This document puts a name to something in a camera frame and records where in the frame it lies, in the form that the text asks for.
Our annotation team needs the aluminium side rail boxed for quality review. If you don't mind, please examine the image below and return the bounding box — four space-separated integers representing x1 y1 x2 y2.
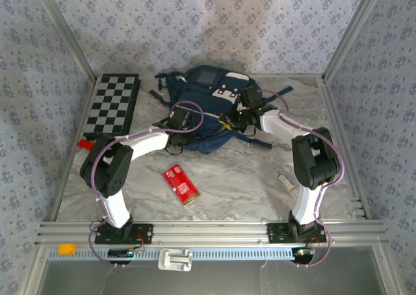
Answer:
47 75 98 223
320 75 372 220

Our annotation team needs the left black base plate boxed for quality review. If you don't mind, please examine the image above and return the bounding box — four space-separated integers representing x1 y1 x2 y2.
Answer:
94 223 153 246

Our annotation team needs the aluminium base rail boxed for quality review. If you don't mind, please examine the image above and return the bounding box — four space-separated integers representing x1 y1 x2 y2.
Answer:
34 220 389 246

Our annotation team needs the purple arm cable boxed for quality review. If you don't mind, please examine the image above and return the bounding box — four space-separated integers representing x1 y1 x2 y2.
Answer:
89 101 205 270
256 87 345 268

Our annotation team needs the clear plastic tube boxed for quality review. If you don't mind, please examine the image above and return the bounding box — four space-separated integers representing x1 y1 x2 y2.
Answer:
276 168 298 198

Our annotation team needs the white plastic bracket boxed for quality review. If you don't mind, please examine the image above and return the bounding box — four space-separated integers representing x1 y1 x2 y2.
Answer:
158 248 193 272

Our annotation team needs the right small circuit board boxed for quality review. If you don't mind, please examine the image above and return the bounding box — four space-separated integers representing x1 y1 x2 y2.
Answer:
292 248 316 259

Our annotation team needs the small circuit board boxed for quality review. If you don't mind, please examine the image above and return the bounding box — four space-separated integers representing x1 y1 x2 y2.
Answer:
292 248 316 259
108 248 136 259

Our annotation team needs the grey slotted cable duct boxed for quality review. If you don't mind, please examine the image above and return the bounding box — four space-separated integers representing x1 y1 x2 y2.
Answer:
47 246 383 262

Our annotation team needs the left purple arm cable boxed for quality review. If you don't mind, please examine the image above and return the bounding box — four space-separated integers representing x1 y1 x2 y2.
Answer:
89 101 205 270

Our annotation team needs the grey metal panel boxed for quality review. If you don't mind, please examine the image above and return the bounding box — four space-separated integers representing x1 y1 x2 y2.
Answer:
32 246 400 295

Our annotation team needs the aluminium frame post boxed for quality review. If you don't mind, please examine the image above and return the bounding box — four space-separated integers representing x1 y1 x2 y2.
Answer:
320 0 389 83
31 0 98 84

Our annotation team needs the navy blue student backpack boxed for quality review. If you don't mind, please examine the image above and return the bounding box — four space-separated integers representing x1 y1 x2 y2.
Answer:
149 66 293 155

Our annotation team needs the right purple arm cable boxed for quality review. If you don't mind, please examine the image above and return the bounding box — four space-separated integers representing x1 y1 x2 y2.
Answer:
256 87 345 268

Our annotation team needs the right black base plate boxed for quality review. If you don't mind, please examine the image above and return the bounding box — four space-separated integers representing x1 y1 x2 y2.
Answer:
266 222 327 244

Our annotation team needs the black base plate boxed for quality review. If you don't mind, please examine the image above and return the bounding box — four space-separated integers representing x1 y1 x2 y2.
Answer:
266 222 327 244
94 223 153 246

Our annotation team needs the black grey chessboard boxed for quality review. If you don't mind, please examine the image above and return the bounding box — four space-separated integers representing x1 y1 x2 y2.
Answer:
83 73 141 142

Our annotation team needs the left black camera cable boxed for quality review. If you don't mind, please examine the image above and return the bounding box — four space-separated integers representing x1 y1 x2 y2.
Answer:
164 144 185 156

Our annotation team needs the left small circuit board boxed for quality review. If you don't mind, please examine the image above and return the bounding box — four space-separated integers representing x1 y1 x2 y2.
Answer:
108 248 136 259

